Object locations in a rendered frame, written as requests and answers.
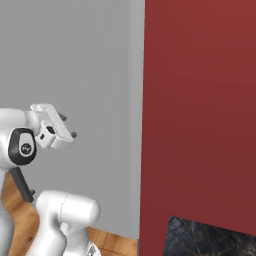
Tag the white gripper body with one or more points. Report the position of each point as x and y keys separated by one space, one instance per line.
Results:
x=60 y=133

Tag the red cabinet panel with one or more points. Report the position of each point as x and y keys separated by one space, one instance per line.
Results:
x=200 y=100

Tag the grey fridge door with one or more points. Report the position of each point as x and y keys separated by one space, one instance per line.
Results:
x=86 y=66

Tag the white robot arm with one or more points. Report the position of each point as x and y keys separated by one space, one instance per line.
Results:
x=63 y=210

